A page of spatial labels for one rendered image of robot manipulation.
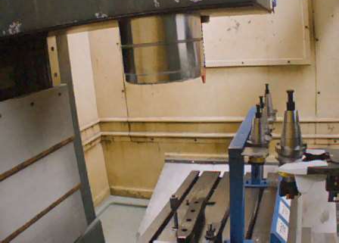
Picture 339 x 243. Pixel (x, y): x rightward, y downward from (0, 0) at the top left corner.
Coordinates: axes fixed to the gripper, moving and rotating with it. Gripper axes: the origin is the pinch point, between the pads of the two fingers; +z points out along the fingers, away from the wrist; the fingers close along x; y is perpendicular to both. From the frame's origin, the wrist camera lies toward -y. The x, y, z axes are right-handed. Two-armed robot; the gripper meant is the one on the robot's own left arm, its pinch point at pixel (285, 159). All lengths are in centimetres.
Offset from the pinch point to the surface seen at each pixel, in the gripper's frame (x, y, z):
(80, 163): 32, 18, 70
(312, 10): 102, -30, -12
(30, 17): -11, -31, 45
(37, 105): 10, -8, 66
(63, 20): -10.9, -29.0, 37.4
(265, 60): 101, -8, 12
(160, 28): -5.9, -25.4, 20.6
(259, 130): 28.6, 3.3, 8.2
